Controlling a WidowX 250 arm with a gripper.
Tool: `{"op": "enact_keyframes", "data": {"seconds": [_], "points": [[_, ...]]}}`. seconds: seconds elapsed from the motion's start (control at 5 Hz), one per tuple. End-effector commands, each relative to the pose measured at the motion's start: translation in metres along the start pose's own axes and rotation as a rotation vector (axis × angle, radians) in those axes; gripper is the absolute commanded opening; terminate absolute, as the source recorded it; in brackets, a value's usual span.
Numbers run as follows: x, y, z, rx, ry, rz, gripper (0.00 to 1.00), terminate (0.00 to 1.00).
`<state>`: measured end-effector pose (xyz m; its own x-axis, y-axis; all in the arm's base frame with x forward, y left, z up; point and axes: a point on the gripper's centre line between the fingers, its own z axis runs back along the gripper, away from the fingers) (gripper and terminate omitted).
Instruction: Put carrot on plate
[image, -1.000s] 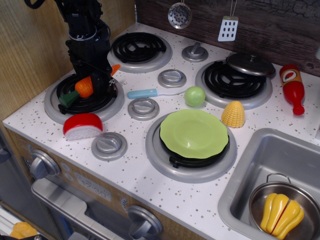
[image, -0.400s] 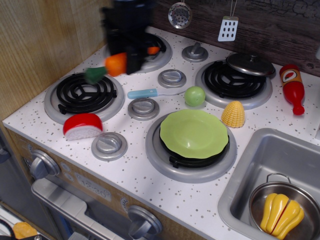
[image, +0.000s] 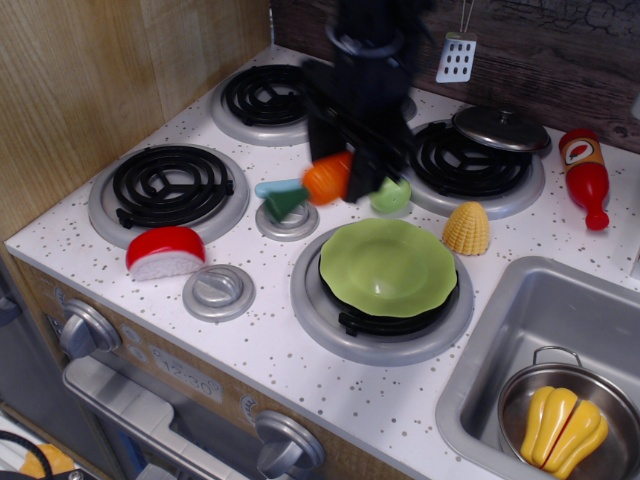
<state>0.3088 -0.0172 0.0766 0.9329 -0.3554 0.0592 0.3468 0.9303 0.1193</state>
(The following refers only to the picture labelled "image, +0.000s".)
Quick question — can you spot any red ketchup bottle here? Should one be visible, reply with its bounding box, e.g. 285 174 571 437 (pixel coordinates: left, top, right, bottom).
559 129 609 231

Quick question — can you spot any black braided cable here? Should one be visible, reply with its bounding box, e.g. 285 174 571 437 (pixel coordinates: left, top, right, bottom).
0 429 56 480

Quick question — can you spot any silver oven dial right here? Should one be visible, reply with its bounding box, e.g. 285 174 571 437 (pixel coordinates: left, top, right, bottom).
255 410 326 479

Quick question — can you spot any black front-right burner coil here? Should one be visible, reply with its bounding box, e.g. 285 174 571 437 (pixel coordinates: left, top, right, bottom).
317 254 459 337

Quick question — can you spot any silver stovetop knob front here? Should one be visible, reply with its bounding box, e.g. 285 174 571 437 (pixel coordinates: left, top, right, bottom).
182 265 256 322

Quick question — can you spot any yellow toy squash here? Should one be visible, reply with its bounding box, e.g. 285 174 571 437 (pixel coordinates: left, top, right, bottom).
519 386 609 479

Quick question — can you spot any green toy apple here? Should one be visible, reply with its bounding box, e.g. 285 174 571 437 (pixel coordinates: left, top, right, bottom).
369 178 411 214

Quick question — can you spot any silver oven dial left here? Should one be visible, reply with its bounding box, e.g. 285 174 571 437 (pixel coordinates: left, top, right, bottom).
60 299 122 360

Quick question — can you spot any steel pot lid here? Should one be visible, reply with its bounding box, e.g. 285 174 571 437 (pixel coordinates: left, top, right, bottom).
452 106 550 153

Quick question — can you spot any hanging white spatula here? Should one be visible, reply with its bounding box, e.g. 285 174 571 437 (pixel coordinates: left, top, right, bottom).
436 1 477 84

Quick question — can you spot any silver stovetop knob middle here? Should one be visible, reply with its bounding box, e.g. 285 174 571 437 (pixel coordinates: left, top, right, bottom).
255 202 319 242

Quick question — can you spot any silver stovetop knob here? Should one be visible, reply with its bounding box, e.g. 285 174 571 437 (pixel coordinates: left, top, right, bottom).
255 202 319 242
182 265 256 322

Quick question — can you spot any silver oven dial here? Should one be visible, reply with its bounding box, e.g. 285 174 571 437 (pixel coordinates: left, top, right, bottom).
60 299 122 360
255 410 326 479

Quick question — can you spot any black front-left burner coil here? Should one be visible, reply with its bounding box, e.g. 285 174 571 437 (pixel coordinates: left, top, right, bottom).
112 145 235 229

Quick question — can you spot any blue handled toy knife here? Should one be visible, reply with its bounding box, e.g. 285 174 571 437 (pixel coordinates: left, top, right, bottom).
254 179 301 199

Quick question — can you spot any silver toy sink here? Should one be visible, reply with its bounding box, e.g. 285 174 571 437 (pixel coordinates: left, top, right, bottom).
436 257 639 479

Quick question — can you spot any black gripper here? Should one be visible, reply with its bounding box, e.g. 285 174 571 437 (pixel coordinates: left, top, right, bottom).
301 42 415 203

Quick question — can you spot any green plastic plate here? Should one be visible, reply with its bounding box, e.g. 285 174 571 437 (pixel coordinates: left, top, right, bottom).
319 218 457 318

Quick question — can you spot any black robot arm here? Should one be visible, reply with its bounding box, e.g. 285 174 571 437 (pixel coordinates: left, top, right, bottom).
301 1 433 203

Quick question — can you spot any small steel pot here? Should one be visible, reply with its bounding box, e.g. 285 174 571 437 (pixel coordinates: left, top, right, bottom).
497 346 639 479

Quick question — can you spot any black back-right burner coil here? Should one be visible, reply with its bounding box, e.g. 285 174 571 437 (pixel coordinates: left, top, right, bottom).
410 121 533 198

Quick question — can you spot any silver oven door handle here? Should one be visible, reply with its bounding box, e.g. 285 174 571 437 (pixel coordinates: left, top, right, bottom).
63 357 243 479

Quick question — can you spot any orange toy on floor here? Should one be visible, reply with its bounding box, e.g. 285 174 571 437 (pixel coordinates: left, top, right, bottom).
19 444 76 479

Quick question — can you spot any yellow toy corn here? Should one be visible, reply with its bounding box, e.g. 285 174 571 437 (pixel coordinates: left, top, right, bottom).
442 201 490 256

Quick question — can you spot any black back-left burner coil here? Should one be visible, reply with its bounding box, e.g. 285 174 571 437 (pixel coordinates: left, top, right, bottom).
222 64 306 127

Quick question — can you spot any orange toy carrot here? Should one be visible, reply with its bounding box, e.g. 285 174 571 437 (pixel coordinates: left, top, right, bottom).
263 151 354 224

